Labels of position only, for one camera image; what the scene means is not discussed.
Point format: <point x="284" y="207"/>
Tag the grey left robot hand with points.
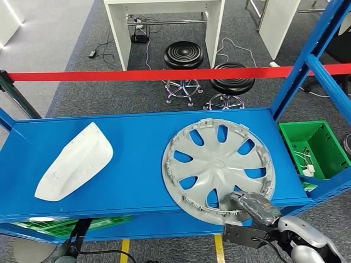
<point x="65" y="260"/>

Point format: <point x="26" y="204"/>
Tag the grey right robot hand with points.
<point x="260" y="210"/>

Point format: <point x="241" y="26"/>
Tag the grey plastic wheel hubcap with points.
<point x="217" y="163"/>

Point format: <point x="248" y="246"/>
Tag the white plastic cover part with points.
<point x="76" y="163"/>

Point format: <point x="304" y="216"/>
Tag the blue metal shelf rack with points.
<point x="137" y="163"/>

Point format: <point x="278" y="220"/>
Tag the green plastic crate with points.
<point x="69" y="227"/>
<point x="326" y="152"/>

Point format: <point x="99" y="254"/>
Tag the chrome stanchion with round base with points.
<point x="30" y="252"/>
<point x="347" y="145"/>

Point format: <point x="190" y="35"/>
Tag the black round stool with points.
<point x="183" y="54"/>
<point x="232" y="87"/>

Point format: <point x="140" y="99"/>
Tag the white power strip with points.
<point x="274" y="64"/>
<point x="138" y="26"/>

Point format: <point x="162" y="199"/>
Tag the white desk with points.
<point x="121" y="36"/>
<point x="278" y="25"/>

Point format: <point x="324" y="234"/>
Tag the black office chair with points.
<point x="340" y="47"/>

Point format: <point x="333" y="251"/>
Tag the red barrier belt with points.
<point x="137" y="75"/>

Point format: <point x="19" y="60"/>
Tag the black power adapter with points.
<point x="92" y="54"/>

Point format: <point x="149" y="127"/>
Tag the black box under desk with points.
<point x="140" y="39"/>

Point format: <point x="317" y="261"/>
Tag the dark stanchion post with belt head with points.
<point x="19" y="101"/>

